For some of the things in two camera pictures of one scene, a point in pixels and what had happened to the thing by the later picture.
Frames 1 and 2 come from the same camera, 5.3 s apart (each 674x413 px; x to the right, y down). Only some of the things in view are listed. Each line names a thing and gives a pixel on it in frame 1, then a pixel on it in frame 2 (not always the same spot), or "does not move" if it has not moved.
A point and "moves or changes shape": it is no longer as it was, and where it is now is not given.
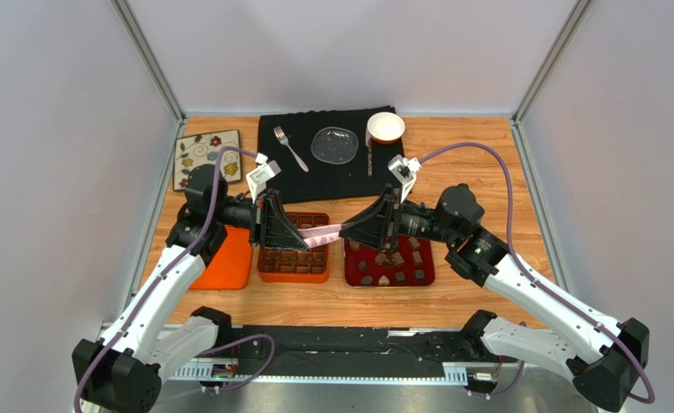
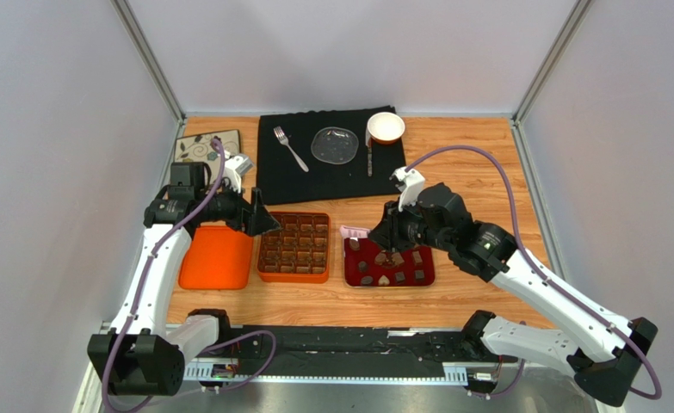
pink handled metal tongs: [321, 235] moves or changes shape
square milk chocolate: [398, 258] does not move
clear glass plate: [335, 144] does not move
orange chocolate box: [286, 265] does not move
